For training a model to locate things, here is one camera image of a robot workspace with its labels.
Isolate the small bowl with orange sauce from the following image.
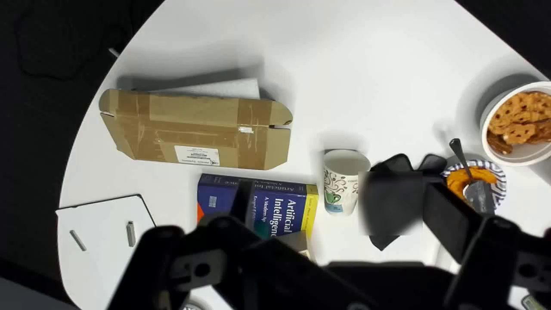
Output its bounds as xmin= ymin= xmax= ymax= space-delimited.
xmin=443 ymin=157 xmax=506 ymax=207

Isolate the black cloth napkin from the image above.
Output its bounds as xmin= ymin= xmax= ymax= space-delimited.
xmin=360 ymin=153 xmax=448 ymax=250

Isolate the patterned paper cup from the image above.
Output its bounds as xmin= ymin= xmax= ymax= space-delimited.
xmin=322 ymin=150 xmax=370 ymax=215

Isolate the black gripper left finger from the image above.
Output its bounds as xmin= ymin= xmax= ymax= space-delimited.
xmin=107 ymin=217 xmax=369 ymax=310

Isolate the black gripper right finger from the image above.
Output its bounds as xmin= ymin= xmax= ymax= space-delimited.
xmin=424 ymin=184 xmax=551 ymax=310

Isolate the blue and yellow book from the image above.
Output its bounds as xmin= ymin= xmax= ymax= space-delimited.
xmin=197 ymin=174 xmax=319 ymax=238

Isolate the brown cardboard box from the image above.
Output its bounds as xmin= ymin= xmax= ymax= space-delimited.
xmin=98 ymin=90 xmax=293 ymax=171

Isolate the white flat board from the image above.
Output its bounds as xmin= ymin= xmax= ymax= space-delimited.
xmin=57 ymin=195 xmax=155 ymax=310

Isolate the metal spoon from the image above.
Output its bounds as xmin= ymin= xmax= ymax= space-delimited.
xmin=450 ymin=138 xmax=496 ymax=215

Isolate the white bowl of pretzels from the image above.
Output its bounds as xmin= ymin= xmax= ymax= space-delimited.
xmin=479 ymin=81 xmax=551 ymax=165

